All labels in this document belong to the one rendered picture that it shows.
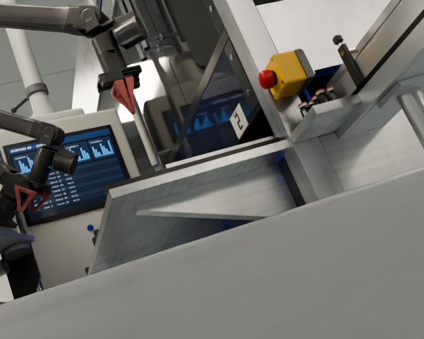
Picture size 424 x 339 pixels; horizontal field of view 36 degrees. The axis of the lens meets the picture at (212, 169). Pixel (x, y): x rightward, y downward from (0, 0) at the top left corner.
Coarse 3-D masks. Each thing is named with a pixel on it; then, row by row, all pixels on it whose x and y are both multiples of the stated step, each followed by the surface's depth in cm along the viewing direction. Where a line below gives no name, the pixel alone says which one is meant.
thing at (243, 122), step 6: (240, 108) 159; (234, 114) 163; (240, 114) 160; (234, 120) 164; (240, 120) 160; (246, 120) 157; (234, 126) 165; (240, 126) 161; (246, 126) 158; (240, 132) 162
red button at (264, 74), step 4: (260, 72) 137; (264, 72) 136; (268, 72) 136; (260, 76) 137; (264, 76) 136; (268, 76) 136; (272, 76) 136; (260, 80) 137; (264, 80) 136; (268, 80) 136; (272, 80) 136; (260, 84) 138; (264, 84) 137; (268, 84) 136; (272, 84) 137; (264, 88) 137; (268, 88) 137
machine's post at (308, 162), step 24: (216, 0) 155; (240, 0) 152; (240, 24) 149; (240, 48) 150; (264, 48) 148; (264, 96) 146; (288, 96) 144; (288, 120) 142; (312, 144) 141; (312, 168) 138; (312, 192) 137; (336, 192) 137
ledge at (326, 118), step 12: (348, 96) 131; (312, 108) 128; (324, 108) 129; (336, 108) 129; (348, 108) 132; (312, 120) 130; (324, 120) 133; (336, 120) 136; (300, 132) 135; (312, 132) 137; (324, 132) 140
